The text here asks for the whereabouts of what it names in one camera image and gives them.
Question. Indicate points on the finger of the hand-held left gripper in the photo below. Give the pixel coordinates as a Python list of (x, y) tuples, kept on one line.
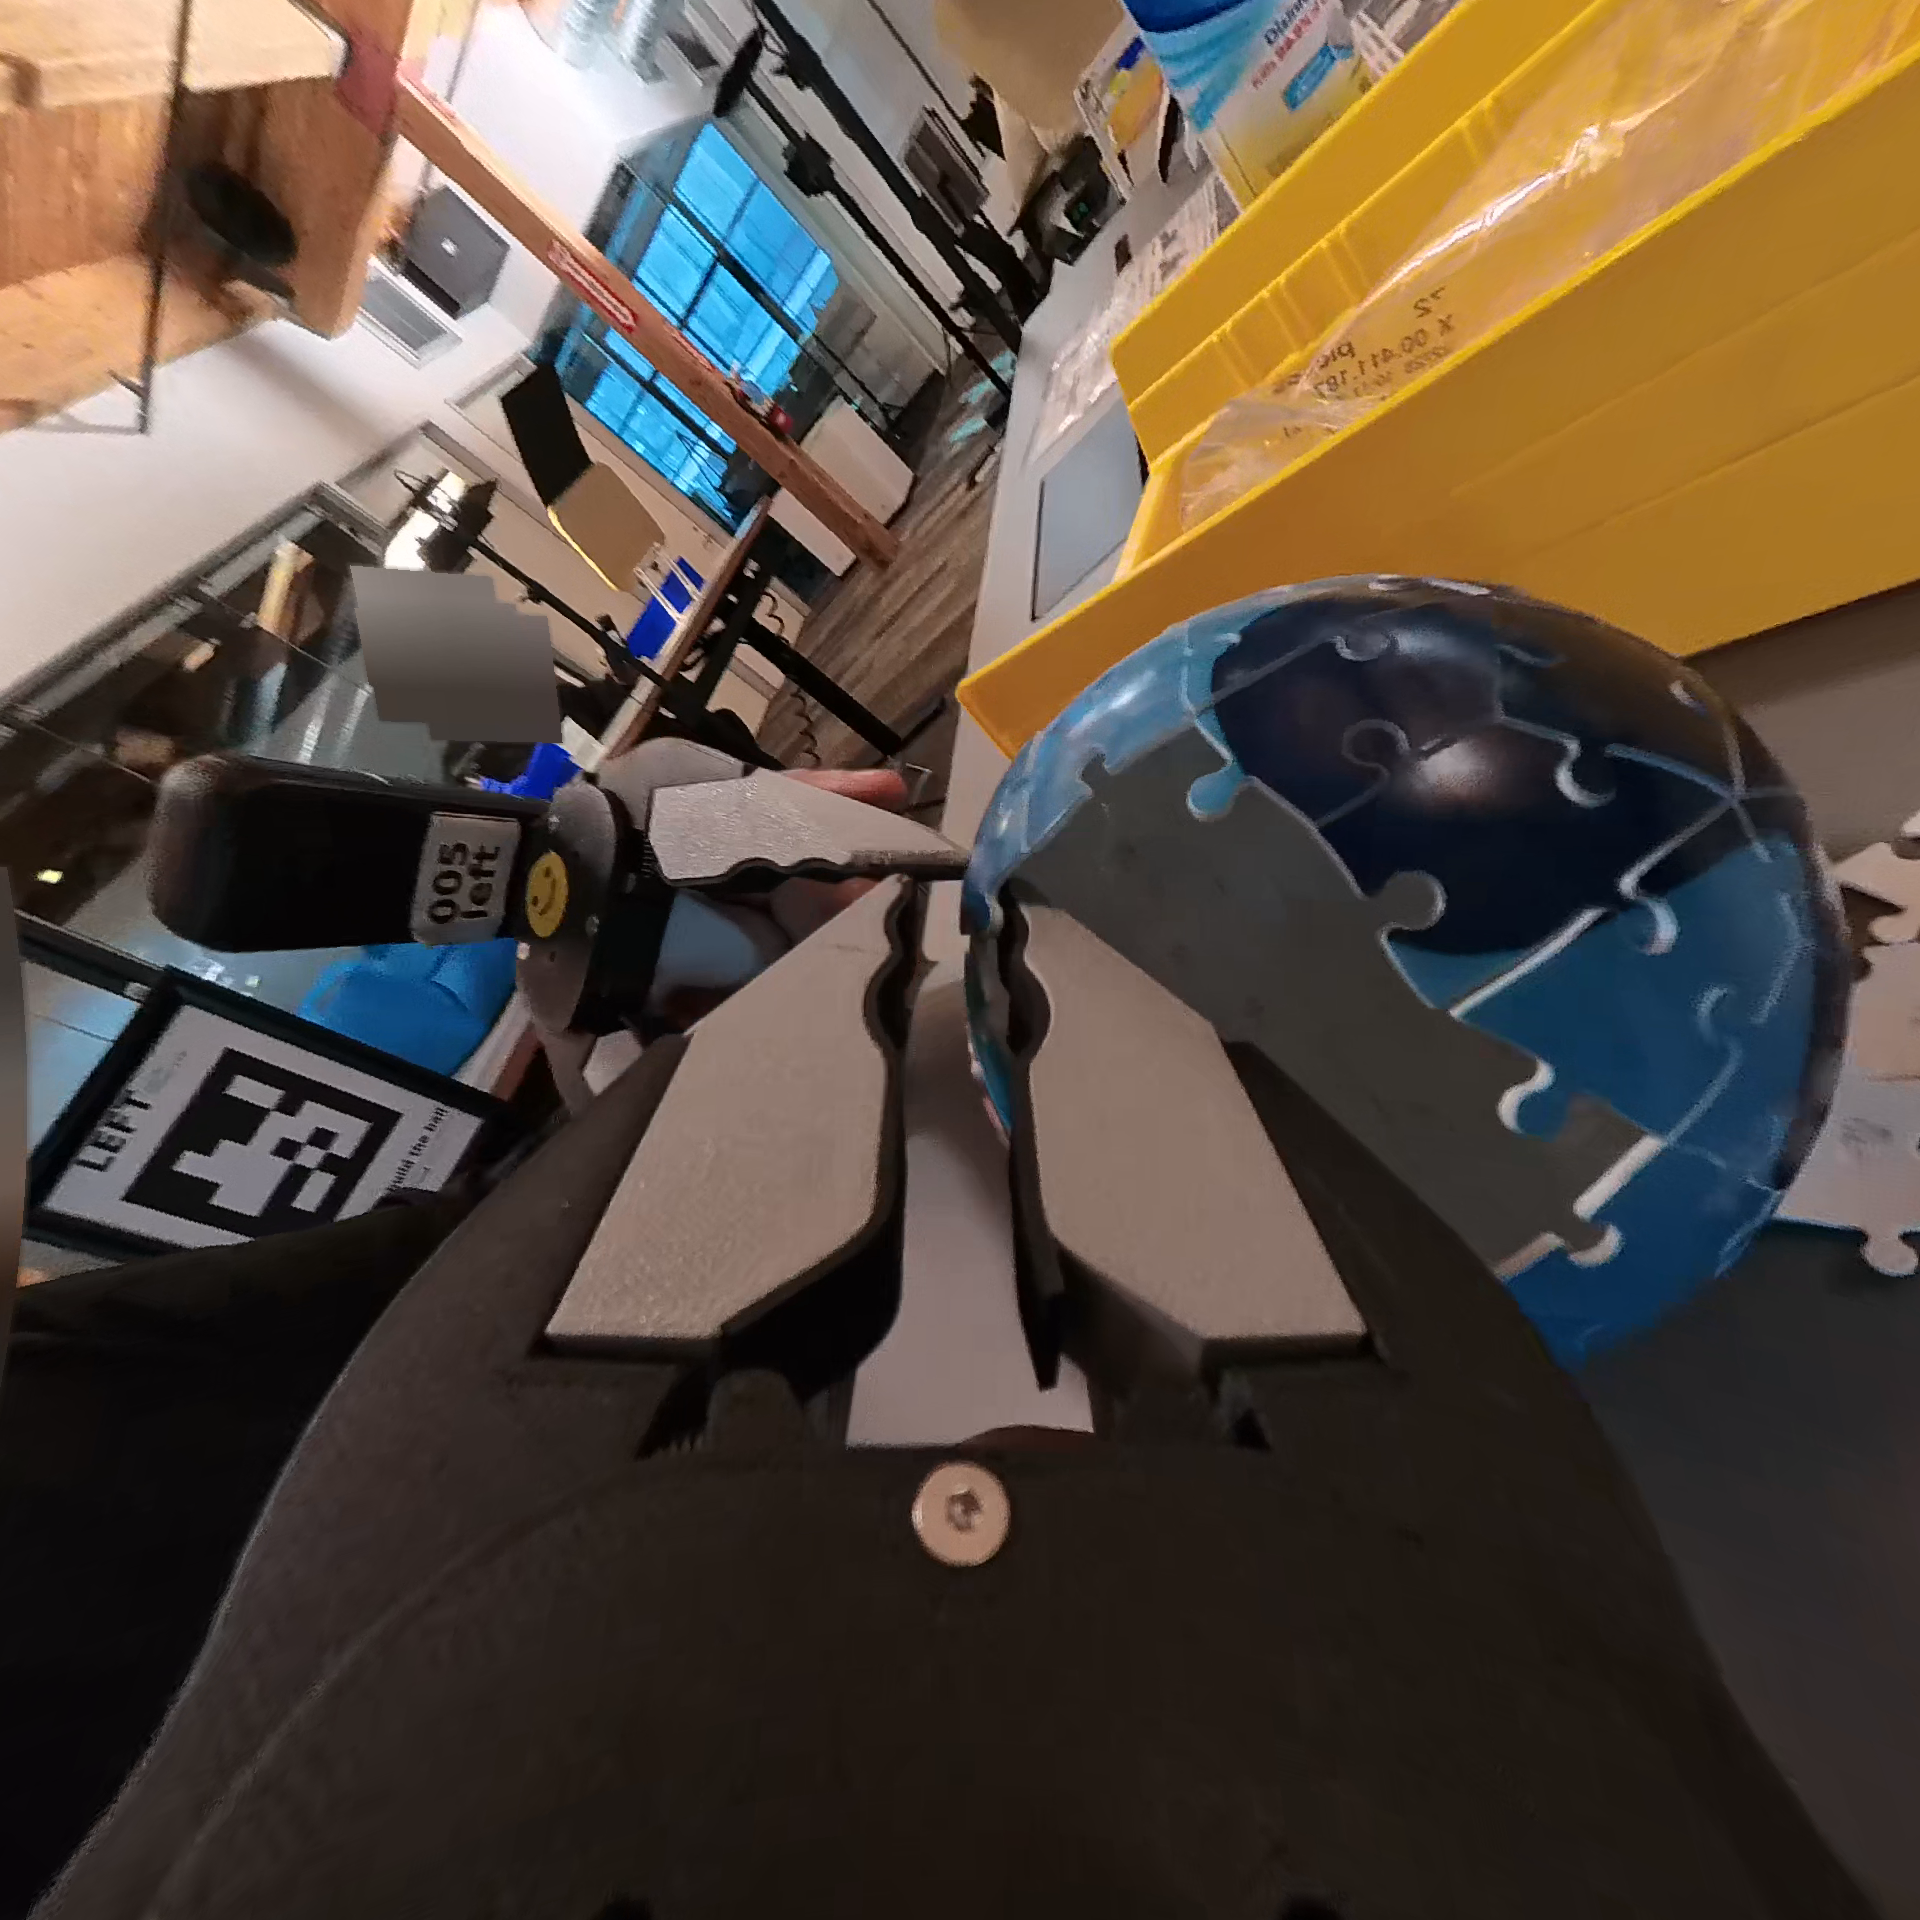
[(780, 826), (734, 938)]

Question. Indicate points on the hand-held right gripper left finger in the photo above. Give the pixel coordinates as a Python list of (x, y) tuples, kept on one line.
[(720, 1184)]

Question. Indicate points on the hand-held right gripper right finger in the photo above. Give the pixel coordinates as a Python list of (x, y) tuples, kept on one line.
[(1184, 1184)]

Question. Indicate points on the blue cartoon puzzle ball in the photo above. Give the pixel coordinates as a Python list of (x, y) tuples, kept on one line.
[(1575, 961)]

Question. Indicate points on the pile of puzzle pieces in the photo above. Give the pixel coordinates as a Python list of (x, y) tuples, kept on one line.
[(1862, 1172)]

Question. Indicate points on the person's left hand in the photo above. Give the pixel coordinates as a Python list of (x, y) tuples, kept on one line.
[(857, 783)]

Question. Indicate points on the blue plastic thing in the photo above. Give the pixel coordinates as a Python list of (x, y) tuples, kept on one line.
[(421, 1005)]

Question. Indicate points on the blue storage bin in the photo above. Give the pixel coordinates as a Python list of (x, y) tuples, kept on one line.
[(669, 616)]

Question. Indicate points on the black framed marker sign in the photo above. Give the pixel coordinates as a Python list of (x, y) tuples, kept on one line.
[(254, 1142)]

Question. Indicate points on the beige studio panel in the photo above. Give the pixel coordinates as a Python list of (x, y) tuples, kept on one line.
[(609, 524)]

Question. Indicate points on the white low cabinet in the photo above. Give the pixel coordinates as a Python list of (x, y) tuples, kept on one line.
[(856, 465)]

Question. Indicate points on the grey flat panel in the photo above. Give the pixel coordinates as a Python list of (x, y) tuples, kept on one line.
[(1088, 511)]

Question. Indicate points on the black studio panel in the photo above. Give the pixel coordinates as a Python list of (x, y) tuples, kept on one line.
[(543, 436)]

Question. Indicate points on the long wooden beam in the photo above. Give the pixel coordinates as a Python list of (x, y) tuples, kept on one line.
[(674, 359)]

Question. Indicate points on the large glass window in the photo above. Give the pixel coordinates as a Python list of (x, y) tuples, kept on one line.
[(720, 255)]

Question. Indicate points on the person's black clothing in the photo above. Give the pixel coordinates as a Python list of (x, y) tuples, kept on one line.
[(119, 1425)]

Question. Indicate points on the wooden box structure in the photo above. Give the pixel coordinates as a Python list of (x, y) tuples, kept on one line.
[(90, 150)]

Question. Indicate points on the white bottle yellow label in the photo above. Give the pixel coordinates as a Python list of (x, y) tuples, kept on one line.
[(1133, 100)]

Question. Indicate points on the yellow plastic bin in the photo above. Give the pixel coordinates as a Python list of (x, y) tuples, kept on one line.
[(1650, 495)]

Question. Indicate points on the blue white carton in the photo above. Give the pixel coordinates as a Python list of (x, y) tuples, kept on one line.
[(1245, 77)]

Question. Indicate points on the clear plastic bag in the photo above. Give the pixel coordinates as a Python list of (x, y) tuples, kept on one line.
[(1500, 255)]

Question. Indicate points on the black wall speaker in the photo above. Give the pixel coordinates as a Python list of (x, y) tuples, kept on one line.
[(455, 253)]

